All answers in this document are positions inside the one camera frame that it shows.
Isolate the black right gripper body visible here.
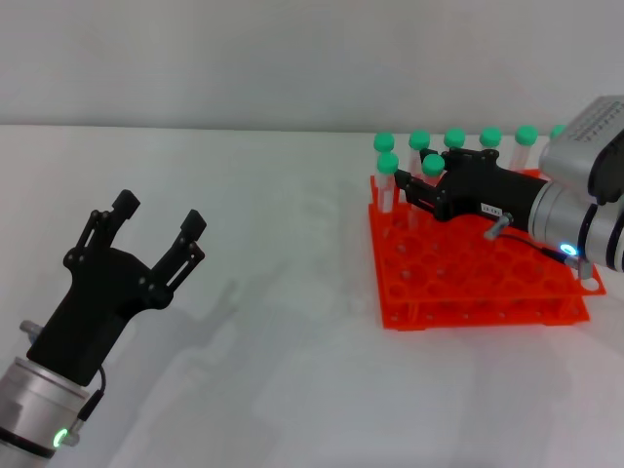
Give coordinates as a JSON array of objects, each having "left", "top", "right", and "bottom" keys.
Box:
[{"left": 437, "top": 150, "right": 551, "bottom": 234}]

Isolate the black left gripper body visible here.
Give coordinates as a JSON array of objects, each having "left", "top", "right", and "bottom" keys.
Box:
[{"left": 25, "top": 246, "right": 176, "bottom": 390}]

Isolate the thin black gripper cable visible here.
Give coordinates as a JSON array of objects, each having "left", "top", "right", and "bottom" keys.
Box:
[
  {"left": 77, "top": 367, "right": 108, "bottom": 423},
  {"left": 501, "top": 232, "right": 594, "bottom": 280}
]

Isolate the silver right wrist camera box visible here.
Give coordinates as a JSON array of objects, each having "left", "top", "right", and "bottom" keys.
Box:
[{"left": 538, "top": 96, "right": 624, "bottom": 206}]

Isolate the orange plastic test tube rack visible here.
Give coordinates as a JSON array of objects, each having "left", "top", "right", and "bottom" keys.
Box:
[{"left": 366, "top": 168, "right": 607, "bottom": 333}]

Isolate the silver plug on gripper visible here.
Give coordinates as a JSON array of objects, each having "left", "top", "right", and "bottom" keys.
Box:
[
  {"left": 19, "top": 319, "right": 45, "bottom": 345},
  {"left": 483, "top": 212, "right": 515, "bottom": 241}
]

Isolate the silver plug on right gripper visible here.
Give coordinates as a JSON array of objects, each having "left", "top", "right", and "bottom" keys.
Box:
[{"left": 483, "top": 212, "right": 515, "bottom": 241}]

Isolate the thin black left gripper cable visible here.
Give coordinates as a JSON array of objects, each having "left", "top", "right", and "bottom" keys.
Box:
[{"left": 77, "top": 367, "right": 108, "bottom": 423}]

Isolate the thin black right gripper cable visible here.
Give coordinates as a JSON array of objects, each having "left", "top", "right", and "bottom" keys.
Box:
[{"left": 501, "top": 232, "right": 594, "bottom": 280}]

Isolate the silver plug on left gripper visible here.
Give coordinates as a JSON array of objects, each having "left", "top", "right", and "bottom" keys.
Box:
[{"left": 19, "top": 319, "right": 45, "bottom": 345}]

